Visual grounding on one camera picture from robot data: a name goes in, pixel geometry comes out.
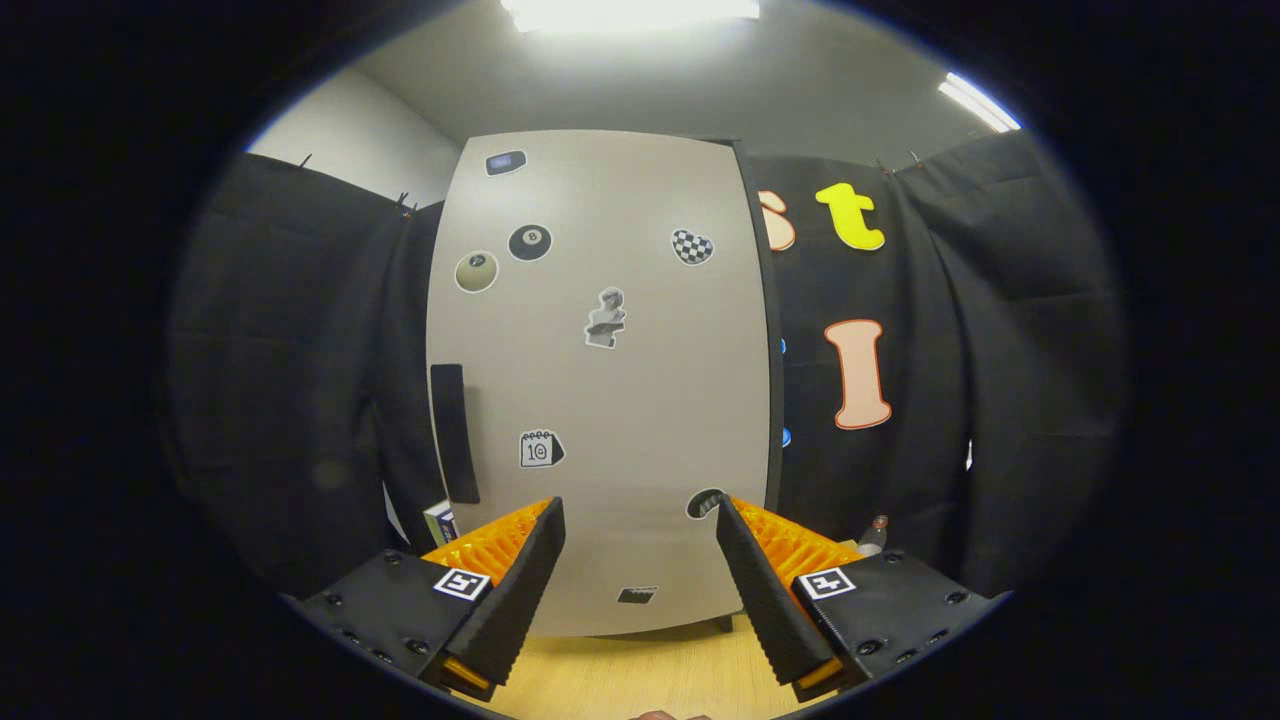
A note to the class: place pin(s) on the black backdrop cloth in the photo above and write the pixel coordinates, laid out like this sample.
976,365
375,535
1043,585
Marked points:
1020,350

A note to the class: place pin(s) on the clear bottle with red label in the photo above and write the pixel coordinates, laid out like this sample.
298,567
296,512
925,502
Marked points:
873,538

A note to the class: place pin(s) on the blue spine book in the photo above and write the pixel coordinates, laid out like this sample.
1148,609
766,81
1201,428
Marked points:
440,522

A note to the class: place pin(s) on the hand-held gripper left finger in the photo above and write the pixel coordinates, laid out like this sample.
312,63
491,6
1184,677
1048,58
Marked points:
512,600

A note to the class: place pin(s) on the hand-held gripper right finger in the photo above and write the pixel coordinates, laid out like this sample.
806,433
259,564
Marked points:
765,600

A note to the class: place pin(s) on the beige shoe cabinet door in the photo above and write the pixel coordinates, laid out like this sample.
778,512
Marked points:
640,400

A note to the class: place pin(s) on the dark grey shoe cabinet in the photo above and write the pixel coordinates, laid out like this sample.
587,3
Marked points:
772,400

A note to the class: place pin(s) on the narrow ceiling light strip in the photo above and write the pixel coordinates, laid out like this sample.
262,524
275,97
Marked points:
980,102

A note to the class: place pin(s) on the large ceiling light panel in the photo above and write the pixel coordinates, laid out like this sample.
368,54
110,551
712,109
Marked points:
630,12

